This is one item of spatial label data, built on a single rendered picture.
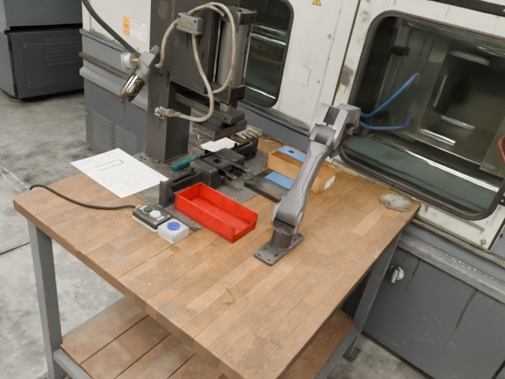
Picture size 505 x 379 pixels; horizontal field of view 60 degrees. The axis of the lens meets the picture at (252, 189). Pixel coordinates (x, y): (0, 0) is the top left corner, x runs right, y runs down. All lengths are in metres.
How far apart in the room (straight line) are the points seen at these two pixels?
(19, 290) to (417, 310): 1.93
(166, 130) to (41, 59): 3.00
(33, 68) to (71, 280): 2.50
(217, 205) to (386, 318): 1.12
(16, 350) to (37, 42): 2.96
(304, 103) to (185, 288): 1.18
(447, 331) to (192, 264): 1.28
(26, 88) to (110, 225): 3.31
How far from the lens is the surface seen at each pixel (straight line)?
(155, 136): 1.73
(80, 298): 2.44
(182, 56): 1.54
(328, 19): 1.99
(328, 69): 1.99
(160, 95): 1.66
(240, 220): 1.44
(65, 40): 4.66
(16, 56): 4.48
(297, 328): 1.15
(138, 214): 1.39
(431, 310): 2.14
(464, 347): 2.19
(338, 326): 2.16
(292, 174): 1.72
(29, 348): 2.28
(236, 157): 1.65
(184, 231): 1.33
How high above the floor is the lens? 1.73
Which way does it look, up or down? 31 degrees down
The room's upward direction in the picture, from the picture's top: 10 degrees clockwise
